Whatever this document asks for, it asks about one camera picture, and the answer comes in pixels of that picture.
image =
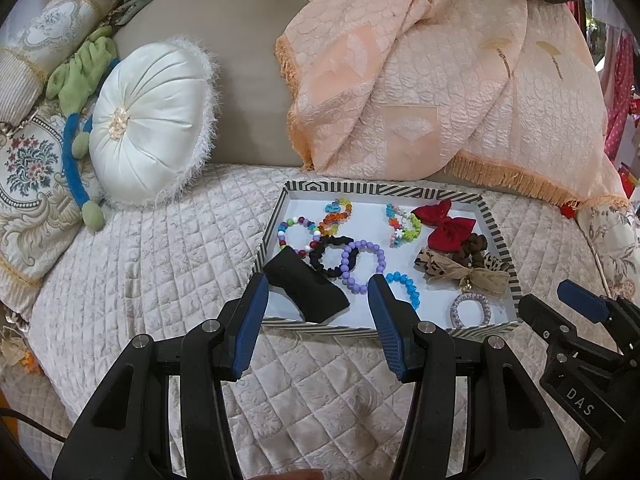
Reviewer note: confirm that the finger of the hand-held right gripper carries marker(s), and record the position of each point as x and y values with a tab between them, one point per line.
542	322
582	300

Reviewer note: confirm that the floral cream pillow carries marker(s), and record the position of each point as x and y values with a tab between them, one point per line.
610	240

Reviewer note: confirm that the green plush toy blue band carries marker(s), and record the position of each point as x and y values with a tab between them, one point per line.
82	70

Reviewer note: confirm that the orange beige tassel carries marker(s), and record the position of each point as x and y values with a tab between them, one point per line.
20	355

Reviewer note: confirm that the embroidered bolster cushion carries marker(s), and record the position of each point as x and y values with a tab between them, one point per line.
45	35

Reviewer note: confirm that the quilted cream bedspread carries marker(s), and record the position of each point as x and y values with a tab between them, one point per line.
175	260

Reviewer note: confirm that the person's left hand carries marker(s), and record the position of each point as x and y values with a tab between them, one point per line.
292	475

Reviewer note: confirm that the row of hanging clothes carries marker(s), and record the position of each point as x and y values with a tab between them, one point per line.
620	70

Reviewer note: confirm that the small red ornament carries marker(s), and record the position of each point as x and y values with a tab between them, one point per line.
569	209

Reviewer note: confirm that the striped cardboard box tray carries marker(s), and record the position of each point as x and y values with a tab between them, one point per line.
365	220

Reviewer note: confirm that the brown scrunchie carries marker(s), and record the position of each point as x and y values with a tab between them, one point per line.
472	246

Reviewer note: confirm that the beige padded headboard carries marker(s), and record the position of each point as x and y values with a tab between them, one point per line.
240	85

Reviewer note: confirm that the white round satin cushion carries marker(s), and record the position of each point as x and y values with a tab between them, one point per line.
150	125

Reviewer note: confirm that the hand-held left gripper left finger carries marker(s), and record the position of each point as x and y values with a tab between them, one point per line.
247	330

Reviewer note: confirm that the black scrunchie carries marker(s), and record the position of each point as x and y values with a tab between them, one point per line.
315	257

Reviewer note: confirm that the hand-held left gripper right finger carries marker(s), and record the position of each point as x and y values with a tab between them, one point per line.
387	330

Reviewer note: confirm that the red fabric bow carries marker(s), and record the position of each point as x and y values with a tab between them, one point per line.
445	232

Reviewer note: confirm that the peach fringed blanket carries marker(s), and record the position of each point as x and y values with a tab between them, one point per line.
425	85

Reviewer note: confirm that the beige ribbon bow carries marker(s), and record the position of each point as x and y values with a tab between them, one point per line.
482	280

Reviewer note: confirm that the leopard print scrunchie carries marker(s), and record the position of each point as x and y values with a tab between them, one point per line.
429	265

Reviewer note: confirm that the floral embroidered square cushion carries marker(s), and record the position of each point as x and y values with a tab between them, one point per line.
35	185

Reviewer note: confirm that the black cloth pouch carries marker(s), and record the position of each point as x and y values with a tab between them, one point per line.
305	287

